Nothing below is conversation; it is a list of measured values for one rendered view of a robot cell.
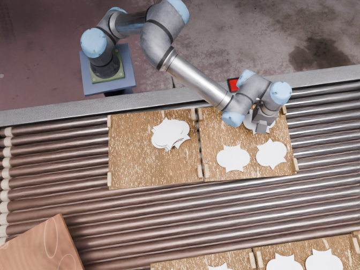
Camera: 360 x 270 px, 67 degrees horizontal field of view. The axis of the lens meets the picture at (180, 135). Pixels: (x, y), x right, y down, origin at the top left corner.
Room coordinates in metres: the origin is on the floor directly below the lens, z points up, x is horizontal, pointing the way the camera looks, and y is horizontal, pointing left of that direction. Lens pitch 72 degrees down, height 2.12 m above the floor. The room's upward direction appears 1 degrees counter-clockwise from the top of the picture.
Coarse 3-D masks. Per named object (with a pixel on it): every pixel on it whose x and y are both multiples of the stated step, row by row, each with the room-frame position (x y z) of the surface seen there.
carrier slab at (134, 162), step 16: (144, 112) 0.50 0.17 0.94; (160, 112) 0.50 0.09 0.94; (176, 112) 0.50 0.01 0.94; (112, 128) 0.43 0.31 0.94; (128, 128) 0.43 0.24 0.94; (144, 128) 0.43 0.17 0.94; (192, 128) 0.42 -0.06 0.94; (112, 144) 0.35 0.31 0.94; (128, 144) 0.35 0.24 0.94; (144, 144) 0.35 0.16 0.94; (192, 144) 0.34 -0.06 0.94; (112, 160) 0.27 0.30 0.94; (128, 160) 0.27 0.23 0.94; (144, 160) 0.27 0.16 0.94; (160, 160) 0.27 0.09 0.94; (176, 160) 0.27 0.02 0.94; (192, 160) 0.27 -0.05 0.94; (112, 176) 0.20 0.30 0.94; (128, 176) 0.20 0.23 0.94; (144, 176) 0.20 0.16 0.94; (160, 176) 0.20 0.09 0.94; (176, 176) 0.20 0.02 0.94; (192, 176) 0.20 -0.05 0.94
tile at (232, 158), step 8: (224, 152) 0.30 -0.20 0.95; (232, 152) 0.30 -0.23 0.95; (240, 152) 0.30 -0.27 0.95; (216, 160) 0.26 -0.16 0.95; (224, 160) 0.26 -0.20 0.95; (232, 160) 0.26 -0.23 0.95; (240, 160) 0.26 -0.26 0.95; (248, 160) 0.26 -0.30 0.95; (232, 168) 0.23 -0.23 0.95; (240, 168) 0.23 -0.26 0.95
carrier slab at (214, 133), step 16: (208, 112) 0.50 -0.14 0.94; (208, 128) 0.42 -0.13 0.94; (224, 128) 0.42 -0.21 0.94; (240, 128) 0.42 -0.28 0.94; (272, 128) 0.41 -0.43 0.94; (208, 144) 0.34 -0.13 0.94; (224, 144) 0.34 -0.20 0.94; (240, 144) 0.34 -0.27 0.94; (256, 144) 0.34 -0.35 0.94; (288, 144) 0.34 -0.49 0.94; (208, 160) 0.27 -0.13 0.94; (288, 160) 0.26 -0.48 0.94; (224, 176) 0.19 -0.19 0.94; (240, 176) 0.19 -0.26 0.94; (256, 176) 0.19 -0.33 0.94; (272, 176) 0.19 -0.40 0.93
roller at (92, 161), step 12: (300, 132) 0.40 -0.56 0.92; (312, 132) 0.40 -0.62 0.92; (324, 132) 0.40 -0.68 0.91; (96, 156) 0.30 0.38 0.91; (108, 156) 0.30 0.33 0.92; (12, 168) 0.25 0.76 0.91; (24, 168) 0.25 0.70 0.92; (36, 168) 0.25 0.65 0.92; (48, 168) 0.25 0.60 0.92; (60, 168) 0.25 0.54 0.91; (72, 168) 0.25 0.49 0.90
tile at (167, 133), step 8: (168, 120) 0.44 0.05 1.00; (176, 120) 0.44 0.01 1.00; (160, 128) 0.40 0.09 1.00; (168, 128) 0.40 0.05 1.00; (176, 128) 0.40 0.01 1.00; (160, 136) 0.36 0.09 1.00; (168, 136) 0.36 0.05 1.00; (176, 136) 0.36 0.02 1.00; (160, 144) 0.33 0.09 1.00; (168, 144) 0.33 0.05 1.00
